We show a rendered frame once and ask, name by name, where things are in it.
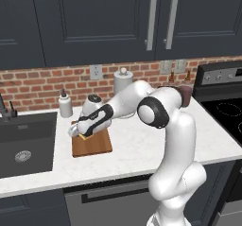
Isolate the dark base cupboard panel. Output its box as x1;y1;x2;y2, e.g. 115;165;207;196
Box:
183;160;237;226

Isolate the white soap dispenser black pump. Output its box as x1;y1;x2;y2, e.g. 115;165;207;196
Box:
58;88;74;119

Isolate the black tap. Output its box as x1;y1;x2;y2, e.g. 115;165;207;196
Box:
0;92;19;124

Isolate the black dishwasher handle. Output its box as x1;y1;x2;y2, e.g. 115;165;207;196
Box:
80;187;151;204

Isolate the dark base cupboard door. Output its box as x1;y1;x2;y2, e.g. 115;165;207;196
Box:
0;188;72;226

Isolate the dark wide wall cupboard door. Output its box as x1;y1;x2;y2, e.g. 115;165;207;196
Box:
30;0;163;68

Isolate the grey bar cupboard handle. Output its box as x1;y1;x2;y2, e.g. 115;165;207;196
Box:
163;0;181;50
144;0;159;51

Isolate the black stove with hob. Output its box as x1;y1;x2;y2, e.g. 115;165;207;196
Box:
192;61;242;226

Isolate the grey dishwasher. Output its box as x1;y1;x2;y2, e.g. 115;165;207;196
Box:
62;174;163;226

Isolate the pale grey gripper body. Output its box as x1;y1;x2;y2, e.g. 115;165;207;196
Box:
67;122;80;138

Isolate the grey wall outlet plate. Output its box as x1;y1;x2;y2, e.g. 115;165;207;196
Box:
160;60;173;75
174;59;187;74
89;64;103;80

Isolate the dark sink basin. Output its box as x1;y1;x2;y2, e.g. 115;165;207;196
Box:
0;111;59;180

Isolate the brown wooden cutting board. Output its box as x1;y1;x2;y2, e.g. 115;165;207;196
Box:
71;119;113;158

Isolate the dark plain wall cupboard door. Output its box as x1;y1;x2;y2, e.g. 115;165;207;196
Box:
0;0;47;71

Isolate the dark brown cylinder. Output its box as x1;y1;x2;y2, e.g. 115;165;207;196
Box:
179;84;194;109

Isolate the white canister with knob lid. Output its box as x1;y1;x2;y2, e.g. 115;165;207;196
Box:
112;66;134;96

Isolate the small brown bottle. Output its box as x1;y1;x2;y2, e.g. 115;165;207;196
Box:
168;70;176;86
184;69;192;86

